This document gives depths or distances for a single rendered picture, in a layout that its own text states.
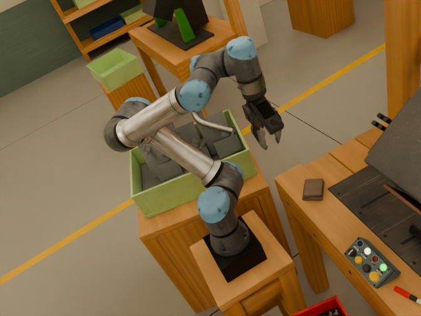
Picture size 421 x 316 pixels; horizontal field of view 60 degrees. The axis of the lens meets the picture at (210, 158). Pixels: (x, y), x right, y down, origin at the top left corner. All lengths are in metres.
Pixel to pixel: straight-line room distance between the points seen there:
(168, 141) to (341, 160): 0.78
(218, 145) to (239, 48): 0.98
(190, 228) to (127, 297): 1.05
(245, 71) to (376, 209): 0.74
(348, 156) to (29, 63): 6.81
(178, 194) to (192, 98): 0.95
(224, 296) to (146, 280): 1.39
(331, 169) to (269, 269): 0.52
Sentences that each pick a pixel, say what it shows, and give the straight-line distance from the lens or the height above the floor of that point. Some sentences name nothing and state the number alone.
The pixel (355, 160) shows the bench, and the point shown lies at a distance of 1.67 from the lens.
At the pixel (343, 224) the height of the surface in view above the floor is 0.90.
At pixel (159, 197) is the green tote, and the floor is 0.89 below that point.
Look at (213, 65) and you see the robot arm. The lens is 1.02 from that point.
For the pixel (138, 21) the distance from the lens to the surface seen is 7.32.
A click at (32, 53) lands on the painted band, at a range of 7.77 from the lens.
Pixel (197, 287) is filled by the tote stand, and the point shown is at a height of 0.25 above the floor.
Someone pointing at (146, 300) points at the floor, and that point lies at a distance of 2.65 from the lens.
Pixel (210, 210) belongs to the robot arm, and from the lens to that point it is 1.23.
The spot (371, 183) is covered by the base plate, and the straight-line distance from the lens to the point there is 1.55.
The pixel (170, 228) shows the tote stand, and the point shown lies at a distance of 1.82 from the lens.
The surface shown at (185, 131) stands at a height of 1.01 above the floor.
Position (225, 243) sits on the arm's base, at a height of 1.00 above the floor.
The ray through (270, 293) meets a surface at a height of 0.72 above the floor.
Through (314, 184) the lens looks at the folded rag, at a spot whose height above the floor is 0.93.
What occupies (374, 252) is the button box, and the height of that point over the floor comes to 0.96.
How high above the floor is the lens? 2.03
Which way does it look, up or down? 37 degrees down
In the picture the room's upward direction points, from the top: 24 degrees counter-clockwise
